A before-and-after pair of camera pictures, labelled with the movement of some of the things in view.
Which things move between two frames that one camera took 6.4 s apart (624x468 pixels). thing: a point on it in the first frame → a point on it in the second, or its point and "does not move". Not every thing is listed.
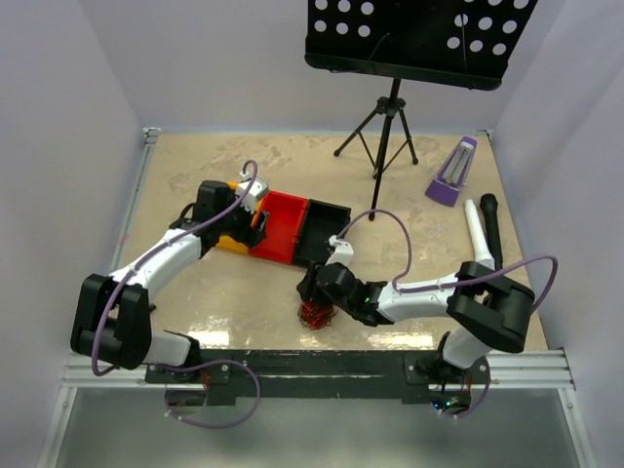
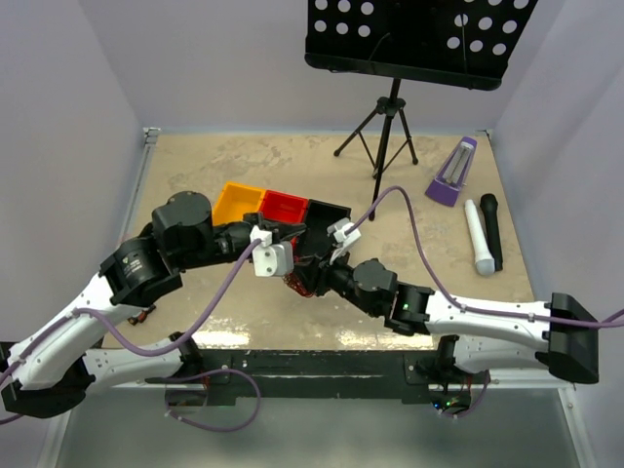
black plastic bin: x=323 y=220 does not move
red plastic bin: x=287 y=217 does not move
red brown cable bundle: x=315 y=316 → x=290 y=280
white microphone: x=483 y=253 does not move
